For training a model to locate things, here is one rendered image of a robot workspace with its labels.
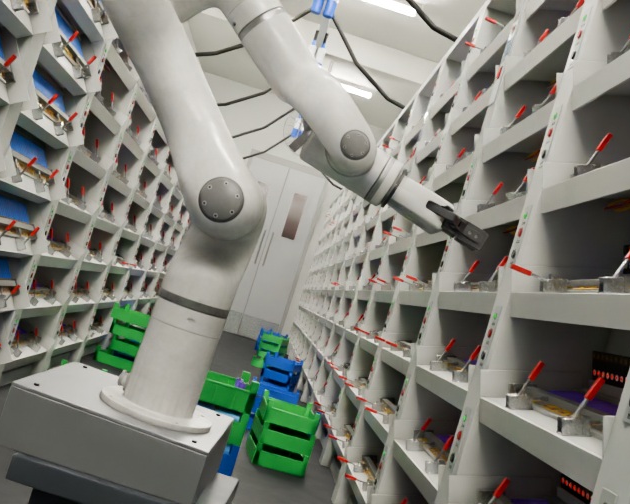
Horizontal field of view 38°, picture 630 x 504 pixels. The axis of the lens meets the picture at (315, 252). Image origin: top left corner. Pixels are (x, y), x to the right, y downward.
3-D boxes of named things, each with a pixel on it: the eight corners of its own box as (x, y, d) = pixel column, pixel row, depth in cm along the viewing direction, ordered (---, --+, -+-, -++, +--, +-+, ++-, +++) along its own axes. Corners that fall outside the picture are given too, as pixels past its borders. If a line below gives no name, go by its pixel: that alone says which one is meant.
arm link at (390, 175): (361, 201, 154) (376, 210, 154) (367, 196, 145) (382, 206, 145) (386, 160, 155) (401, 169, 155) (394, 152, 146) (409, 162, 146)
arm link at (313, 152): (395, 150, 145) (386, 160, 154) (325, 106, 145) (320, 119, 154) (368, 194, 144) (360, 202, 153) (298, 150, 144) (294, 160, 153)
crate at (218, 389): (130, 381, 214) (140, 348, 214) (131, 369, 234) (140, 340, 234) (250, 415, 219) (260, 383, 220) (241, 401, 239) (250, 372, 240)
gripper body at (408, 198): (372, 206, 155) (427, 241, 155) (380, 200, 144) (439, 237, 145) (395, 169, 155) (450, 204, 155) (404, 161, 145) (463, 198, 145)
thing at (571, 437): (601, 498, 105) (604, 378, 105) (478, 421, 165) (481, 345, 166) (772, 502, 106) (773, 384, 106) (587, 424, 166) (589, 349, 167)
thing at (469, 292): (497, 315, 176) (499, 244, 176) (438, 308, 236) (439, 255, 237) (599, 318, 177) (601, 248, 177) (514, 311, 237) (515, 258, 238)
